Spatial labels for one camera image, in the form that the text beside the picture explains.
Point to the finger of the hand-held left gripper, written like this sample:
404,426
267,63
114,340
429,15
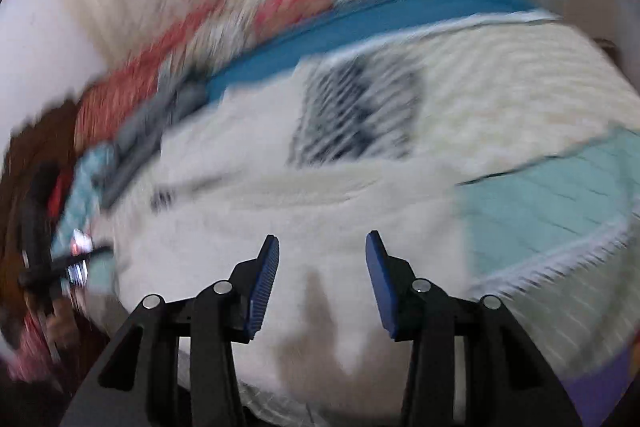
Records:
92,254

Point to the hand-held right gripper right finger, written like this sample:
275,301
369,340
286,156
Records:
382,277

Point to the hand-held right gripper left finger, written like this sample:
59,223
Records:
262,277

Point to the cream fleece garment spotted trim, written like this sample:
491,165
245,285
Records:
240,232

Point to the teal patterned cloth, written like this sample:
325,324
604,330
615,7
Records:
82,192

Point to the grey jacket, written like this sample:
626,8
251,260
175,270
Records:
150,132

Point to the patterned bed sheet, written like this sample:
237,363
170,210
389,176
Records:
525,107

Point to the purple cloth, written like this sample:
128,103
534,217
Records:
600,387

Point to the blue cloth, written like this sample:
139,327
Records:
380,17

